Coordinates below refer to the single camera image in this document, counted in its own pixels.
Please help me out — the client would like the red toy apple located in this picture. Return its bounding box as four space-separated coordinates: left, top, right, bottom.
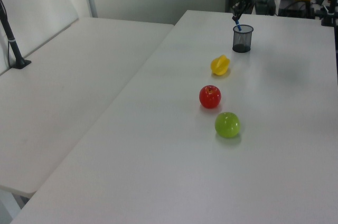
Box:
199 85 222 109

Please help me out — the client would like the black mesh pen cup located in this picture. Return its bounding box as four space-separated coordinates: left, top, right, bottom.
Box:
232 24 254 53

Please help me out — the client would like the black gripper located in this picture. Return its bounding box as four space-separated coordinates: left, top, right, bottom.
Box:
231 0 251 22

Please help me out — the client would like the black camera pole with base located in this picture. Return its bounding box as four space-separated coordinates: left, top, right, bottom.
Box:
0 0 32 70

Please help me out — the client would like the white partition panel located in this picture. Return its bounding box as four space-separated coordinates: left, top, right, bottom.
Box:
0 0 99 77

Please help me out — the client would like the green toy apple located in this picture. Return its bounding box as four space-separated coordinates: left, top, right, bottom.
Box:
214 111 241 138

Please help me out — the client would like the white side table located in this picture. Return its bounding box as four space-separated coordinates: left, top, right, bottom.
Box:
0 16 175 198

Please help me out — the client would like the yellow toy starfruit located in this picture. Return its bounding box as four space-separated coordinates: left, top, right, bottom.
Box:
210 54 231 76

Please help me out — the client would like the black camera clamp stand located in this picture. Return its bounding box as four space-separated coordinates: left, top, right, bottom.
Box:
320 0 338 27

